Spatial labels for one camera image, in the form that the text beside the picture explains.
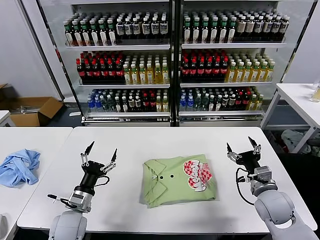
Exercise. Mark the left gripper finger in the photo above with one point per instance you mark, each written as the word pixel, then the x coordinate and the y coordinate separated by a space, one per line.
pixel 88 149
pixel 113 156

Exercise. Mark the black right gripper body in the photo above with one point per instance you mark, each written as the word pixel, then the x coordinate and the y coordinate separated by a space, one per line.
pixel 248 160

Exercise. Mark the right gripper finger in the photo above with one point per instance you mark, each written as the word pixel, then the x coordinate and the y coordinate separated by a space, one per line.
pixel 253 143
pixel 229 149

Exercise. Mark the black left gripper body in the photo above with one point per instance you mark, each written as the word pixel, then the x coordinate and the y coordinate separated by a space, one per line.
pixel 93 170

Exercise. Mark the light green polo shirt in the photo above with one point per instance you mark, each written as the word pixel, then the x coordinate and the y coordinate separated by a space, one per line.
pixel 175 190

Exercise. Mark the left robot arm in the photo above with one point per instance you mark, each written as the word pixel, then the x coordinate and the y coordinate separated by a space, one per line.
pixel 67 225

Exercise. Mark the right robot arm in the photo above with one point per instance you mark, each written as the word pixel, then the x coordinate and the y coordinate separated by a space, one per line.
pixel 272 207

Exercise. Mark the grey clothes pile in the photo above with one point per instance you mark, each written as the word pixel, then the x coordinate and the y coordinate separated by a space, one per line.
pixel 292 140

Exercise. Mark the white paper scrap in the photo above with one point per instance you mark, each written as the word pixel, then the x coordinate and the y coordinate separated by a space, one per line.
pixel 75 113

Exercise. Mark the small yellow tea bottle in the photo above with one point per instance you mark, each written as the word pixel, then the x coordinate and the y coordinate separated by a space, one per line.
pixel 159 106
pixel 252 102
pixel 165 106
pixel 259 102

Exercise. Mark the small red cap cola bottle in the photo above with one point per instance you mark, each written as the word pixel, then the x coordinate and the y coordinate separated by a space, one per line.
pixel 152 103
pixel 145 103
pixel 239 101
pixel 246 100

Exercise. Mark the small blue label water bottle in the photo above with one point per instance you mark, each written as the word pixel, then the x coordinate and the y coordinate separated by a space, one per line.
pixel 190 103
pixel 97 105
pixel 183 103
pixel 90 105

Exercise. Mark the small green cap tea bottle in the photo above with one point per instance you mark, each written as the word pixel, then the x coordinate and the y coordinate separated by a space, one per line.
pixel 124 106
pixel 218 105
pixel 117 106
pixel 211 105

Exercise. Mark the small dark bottle beige label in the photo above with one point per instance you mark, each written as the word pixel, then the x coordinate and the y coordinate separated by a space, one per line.
pixel 232 101
pixel 131 103
pixel 225 101
pixel 137 103

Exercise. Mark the small green tinted water bottle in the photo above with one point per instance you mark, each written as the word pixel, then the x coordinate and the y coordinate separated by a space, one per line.
pixel 104 105
pixel 205 102
pixel 111 105
pixel 198 102

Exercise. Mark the open cardboard box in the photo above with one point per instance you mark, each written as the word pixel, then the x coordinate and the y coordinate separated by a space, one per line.
pixel 47 110

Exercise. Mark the black chair part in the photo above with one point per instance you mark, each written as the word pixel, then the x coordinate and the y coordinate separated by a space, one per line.
pixel 313 142

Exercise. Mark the crumpled light blue shirt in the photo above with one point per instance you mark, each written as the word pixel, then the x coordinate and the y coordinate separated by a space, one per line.
pixel 20 165

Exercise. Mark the metal rods bundle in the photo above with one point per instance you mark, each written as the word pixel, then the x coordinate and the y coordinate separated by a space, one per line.
pixel 28 109

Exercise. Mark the clear bottle yellowish liquid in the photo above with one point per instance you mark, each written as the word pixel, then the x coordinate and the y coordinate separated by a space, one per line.
pixel 315 96

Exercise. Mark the small white table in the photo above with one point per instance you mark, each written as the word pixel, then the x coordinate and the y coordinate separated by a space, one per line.
pixel 4 116

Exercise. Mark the glass beverage display cabinet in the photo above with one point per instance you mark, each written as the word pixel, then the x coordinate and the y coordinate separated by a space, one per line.
pixel 120 48
pixel 225 45

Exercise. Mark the cardboard box flap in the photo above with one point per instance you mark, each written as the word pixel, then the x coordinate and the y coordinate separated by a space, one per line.
pixel 3 86

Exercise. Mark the glass cabinet door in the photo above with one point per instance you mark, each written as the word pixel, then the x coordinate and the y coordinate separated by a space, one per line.
pixel 296 30
pixel 50 50

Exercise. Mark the green cap dark tea bottle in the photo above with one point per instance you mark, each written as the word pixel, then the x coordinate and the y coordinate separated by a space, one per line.
pixel 102 36
pixel 94 36
pixel 188 32
pixel 77 36
pixel 111 36
pixel 205 32
pixel 85 36
pixel 223 32
pixel 69 36
pixel 196 32
pixel 232 32
pixel 214 32

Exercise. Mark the dark bottle white blue label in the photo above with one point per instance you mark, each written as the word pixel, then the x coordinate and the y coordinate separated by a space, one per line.
pixel 120 30
pixel 163 28
pixel 136 29
pixel 128 30
pixel 146 29
pixel 154 28

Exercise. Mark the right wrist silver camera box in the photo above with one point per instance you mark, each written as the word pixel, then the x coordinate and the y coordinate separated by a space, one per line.
pixel 263 173

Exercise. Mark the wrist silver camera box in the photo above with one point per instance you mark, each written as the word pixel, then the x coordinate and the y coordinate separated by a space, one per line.
pixel 75 198
pixel 263 173

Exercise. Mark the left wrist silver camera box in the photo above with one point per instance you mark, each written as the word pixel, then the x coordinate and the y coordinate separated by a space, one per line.
pixel 75 198

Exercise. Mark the white metal frame table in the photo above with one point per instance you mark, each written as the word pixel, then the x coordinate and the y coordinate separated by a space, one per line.
pixel 297 92

